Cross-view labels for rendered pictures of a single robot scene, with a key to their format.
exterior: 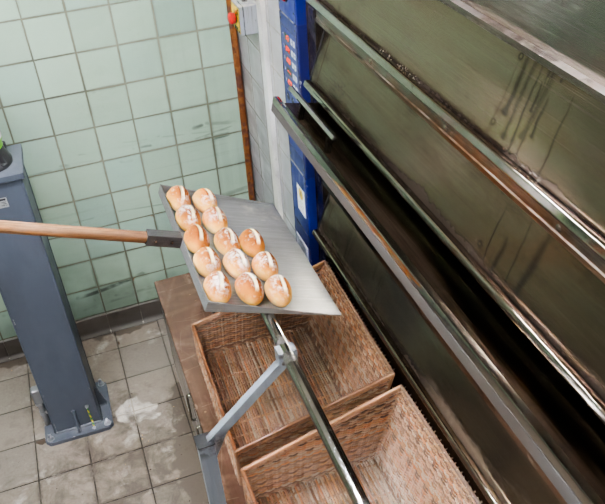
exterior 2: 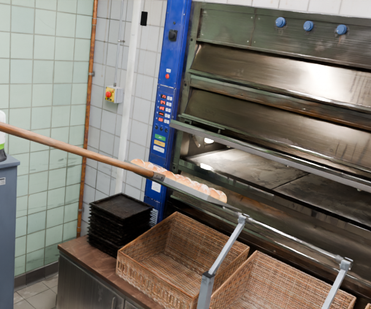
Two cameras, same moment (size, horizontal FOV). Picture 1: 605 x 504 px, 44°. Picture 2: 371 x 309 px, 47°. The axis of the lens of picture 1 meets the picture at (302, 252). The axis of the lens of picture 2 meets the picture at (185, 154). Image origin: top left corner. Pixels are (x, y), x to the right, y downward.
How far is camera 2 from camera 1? 1.42 m
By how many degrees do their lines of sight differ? 37
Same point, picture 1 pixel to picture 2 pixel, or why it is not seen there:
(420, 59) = (290, 83)
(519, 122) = (359, 93)
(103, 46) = (24, 106)
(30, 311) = not seen: outside the picture
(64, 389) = not seen: outside the picture
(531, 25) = (363, 58)
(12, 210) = (5, 187)
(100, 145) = not seen: hidden behind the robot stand
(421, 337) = (270, 220)
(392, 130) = (258, 121)
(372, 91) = (238, 108)
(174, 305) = (80, 253)
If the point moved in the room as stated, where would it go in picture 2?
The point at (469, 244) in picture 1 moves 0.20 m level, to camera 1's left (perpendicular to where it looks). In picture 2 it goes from (324, 152) to (295, 154)
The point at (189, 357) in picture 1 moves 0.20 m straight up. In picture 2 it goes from (110, 275) to (113, 243)
